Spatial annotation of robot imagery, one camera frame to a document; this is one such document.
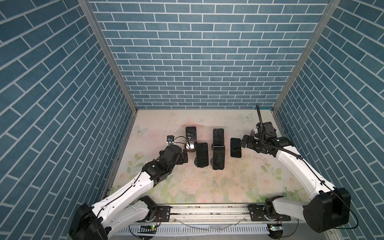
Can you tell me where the dark grey stand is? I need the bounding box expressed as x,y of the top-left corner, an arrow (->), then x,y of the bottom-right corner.
194,158 -> 209,168

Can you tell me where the black phone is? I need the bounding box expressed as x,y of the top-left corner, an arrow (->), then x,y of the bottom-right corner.
196,143 -> 209,161
230,138 -> 242,159

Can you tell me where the teal phone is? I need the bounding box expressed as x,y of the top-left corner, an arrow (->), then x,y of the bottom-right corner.
213,146 -> 226,170

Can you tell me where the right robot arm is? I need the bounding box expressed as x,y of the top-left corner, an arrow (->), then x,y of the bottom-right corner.
241,135 -> 351,233

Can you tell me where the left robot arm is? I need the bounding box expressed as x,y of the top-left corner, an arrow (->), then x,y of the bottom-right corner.
69,144 -> 188,240

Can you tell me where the wooden round stand left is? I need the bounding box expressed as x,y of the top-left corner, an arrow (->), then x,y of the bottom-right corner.
185,144 -> 196,152

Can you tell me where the purple-edged phone back left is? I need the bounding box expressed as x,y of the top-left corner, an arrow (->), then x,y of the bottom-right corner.
186,127 -> 197,145

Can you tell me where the teal-edged phone back right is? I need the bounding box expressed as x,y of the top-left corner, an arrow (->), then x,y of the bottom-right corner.
212,129 -> 225,148

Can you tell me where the left controller board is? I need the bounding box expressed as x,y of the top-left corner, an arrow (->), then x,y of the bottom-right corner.
137,225 -> 158,240

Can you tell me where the controller board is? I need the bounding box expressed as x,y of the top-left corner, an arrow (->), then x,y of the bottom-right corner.
137,225 -> 158,240
267,224 -> 284,240

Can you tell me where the right controller board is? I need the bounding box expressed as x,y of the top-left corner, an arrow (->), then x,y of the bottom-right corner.
267,224 -> 284,240

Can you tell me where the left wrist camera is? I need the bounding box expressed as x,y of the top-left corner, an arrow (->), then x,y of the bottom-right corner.
167,135 -> 175,145

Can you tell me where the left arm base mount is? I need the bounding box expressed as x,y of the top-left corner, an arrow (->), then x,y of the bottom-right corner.
149,205 -> 171,222

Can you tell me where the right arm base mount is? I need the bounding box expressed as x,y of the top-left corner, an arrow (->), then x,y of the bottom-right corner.
247,204 -> 291,222

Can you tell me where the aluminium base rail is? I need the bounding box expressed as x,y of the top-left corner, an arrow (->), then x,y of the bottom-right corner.
165,202 -> 306,224

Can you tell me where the right frame post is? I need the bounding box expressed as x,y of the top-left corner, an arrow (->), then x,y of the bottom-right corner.
272,0 -> 343,114

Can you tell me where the frame post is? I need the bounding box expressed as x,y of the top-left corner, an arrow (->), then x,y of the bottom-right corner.
272,0 -> 343,114
77,0 -> 139,114

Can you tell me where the left frame post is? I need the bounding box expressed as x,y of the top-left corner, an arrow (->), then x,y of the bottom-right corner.
77,0 -> 139,114

